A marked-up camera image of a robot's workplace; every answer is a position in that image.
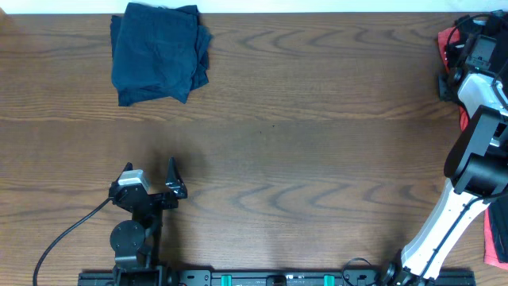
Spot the black right base cable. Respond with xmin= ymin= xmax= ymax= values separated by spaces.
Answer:
xmin=341 ymin=257 xmax=382 ymax=286

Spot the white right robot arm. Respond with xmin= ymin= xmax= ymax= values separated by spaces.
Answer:
xmin=377 ymin=14 xmax=507 ymax=285

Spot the folded dark blue garment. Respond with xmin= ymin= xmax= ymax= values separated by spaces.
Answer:
xmin=110 ymin=2 xmax=213 ymax=106

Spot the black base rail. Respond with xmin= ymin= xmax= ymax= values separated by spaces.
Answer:
xmin=77 ymin=269 xmax=476 ymax=286

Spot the plain black t-shirt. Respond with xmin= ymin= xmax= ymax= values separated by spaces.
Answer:
xmin=453 ymin=10 xmax=507 ymax=263

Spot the red garment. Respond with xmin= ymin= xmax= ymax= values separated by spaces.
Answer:
xmin=437 ymin=27 xmax=507 ymax=270

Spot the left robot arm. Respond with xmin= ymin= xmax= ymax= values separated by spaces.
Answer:
xmin=108 ymin=157 xmax=187 ymax=285

